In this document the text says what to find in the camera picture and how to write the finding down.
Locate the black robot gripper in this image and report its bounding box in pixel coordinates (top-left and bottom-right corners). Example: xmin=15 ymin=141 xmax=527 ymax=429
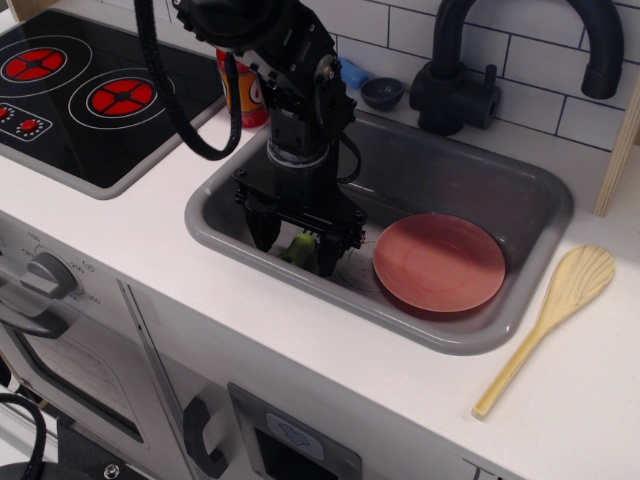
xmin=233 ymin=161 xmax=367 ymax=277

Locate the green handled black spatula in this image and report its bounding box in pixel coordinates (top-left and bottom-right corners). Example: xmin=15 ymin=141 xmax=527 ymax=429
xmin=278 ymin=233 xmax=318 ymax=271

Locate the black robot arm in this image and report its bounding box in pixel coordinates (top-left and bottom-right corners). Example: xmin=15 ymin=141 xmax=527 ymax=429
xmin=176 ymin=1 xmax=367 ymax=277

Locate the grey plastic sink basin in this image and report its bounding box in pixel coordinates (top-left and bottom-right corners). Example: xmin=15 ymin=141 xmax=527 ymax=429
xmin=185 ymin=113 xmax=573 ymax=356

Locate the pink round plate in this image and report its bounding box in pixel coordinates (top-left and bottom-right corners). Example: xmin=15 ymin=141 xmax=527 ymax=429
xmin=373 ymin=213 xmax=506 ymax=313

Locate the red toy sauce bottle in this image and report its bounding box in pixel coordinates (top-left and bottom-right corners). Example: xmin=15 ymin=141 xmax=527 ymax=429
xmin=216 ymin=50 xmax=269 ymax=128

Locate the black toy faucet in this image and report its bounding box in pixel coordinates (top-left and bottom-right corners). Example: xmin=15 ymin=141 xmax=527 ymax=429
xmin=409 ymin=0 xmax=625 ymax=136

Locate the grey dishwasher control panel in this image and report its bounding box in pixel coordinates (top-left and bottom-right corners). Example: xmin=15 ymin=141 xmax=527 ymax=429
xmin=227 ymin=383 xmax=363 ymax=480

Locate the grey oven knob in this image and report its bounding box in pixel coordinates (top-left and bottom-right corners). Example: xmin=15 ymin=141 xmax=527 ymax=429
xmin=19 ymin=252 xmax=84 ymax=300

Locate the black toy stove top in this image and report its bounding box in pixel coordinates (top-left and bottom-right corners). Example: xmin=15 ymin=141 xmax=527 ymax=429
xmin=0 ymin=9 xmax=226 ymax=201

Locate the wooden spoon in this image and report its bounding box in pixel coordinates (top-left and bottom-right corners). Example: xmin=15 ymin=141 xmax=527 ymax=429
xmin=471 ymin=245 xmax=615 ymax=421

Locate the wooden side panel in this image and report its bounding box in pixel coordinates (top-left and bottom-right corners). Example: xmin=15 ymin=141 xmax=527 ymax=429
xmin=592 ymin=78 xmax=639 ymax=218

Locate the blue handled grey ladle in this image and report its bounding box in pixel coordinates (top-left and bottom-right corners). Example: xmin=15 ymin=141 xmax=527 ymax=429
xmin=338 ymin=57 xmax=404 ymax=111

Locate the dark grey cabinet handle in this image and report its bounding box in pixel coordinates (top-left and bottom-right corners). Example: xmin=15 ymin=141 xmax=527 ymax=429
xmin=182 ymin=397 xmax=228 ymax=479

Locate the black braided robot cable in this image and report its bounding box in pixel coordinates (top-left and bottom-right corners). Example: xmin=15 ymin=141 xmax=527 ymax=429
xmin=132 ymin=0 xmax=244 ymax=162

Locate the grey oven door handle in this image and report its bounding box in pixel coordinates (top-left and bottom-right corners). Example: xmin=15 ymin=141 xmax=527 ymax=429
xmin=1 ymin=284 xmax=69 ymax=339

